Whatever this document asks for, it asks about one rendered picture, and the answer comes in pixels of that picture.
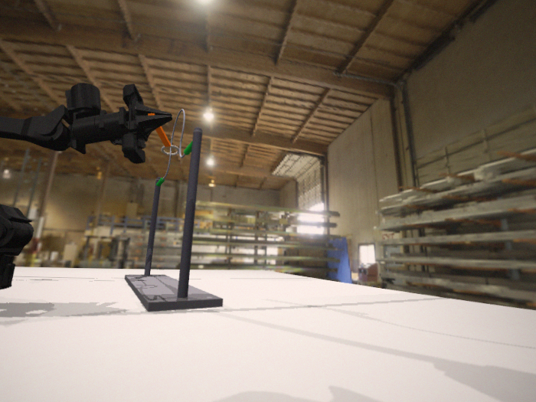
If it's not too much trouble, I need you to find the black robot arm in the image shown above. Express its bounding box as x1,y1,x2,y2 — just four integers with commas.
0,83,103,289

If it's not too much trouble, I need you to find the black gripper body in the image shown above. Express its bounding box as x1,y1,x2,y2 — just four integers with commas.
94,84,145,164

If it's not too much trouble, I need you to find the orange handle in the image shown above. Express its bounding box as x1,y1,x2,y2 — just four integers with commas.
148,113,179,155

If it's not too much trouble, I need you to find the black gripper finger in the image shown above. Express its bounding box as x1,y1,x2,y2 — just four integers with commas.
135,115,172,142
136,101,172,116

